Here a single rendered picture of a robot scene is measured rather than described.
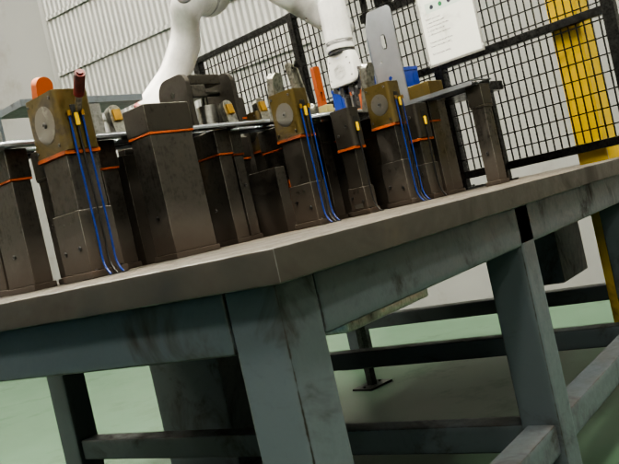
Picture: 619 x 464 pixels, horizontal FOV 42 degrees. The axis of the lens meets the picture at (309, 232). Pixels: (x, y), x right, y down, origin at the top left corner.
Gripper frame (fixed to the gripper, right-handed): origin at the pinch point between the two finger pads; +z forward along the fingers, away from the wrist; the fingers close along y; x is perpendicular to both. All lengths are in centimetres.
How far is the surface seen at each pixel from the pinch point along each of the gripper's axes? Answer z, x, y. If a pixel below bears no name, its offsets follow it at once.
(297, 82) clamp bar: -11.9, 0.1, -20.2
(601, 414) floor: 103, 23, 45
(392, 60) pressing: -13.2, 26.5, -1.4
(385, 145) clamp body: 15.5, -7.9, 14.6
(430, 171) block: 25.3, 6.0, 17.9
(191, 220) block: 26, -82, 16
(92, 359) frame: 44, -133, 53
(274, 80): -4.9, -41.9, 10.5
